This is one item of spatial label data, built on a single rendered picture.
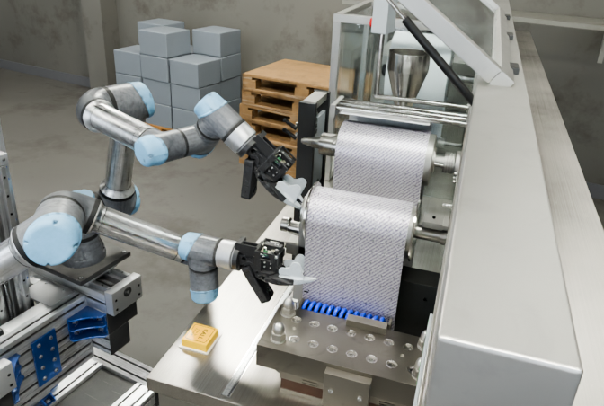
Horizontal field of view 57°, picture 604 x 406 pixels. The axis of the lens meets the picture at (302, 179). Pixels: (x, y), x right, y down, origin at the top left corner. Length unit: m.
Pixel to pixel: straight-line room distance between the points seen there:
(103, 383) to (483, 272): 2.14
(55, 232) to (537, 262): 1.12
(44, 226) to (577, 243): 1.08
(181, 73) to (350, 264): 4.02
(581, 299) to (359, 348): 0.59
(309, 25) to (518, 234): 5.03
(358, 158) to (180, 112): 3.93
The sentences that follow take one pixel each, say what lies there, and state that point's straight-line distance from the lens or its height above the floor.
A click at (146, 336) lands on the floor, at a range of 2.97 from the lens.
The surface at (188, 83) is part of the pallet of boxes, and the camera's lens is 5.14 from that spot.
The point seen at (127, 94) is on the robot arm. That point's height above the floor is 1.42.
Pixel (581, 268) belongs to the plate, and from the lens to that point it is 0.92.
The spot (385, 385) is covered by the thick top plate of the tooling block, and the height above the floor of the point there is 1.01.
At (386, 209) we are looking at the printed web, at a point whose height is 1.30.
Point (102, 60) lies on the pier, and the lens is 6.92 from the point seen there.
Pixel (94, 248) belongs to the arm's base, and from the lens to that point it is 2.00.
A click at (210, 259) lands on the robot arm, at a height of 1.11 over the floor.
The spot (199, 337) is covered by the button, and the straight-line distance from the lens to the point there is 1.48.
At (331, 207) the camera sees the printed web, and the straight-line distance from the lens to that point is 1.29.
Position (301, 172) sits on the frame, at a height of 1.23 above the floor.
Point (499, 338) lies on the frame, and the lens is 0.36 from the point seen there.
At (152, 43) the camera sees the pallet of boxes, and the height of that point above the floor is 0.91.
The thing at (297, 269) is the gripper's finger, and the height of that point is 1.13.
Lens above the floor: 1.87
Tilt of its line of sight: 24 degrees down
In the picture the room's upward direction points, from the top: 3 degrees clockwise
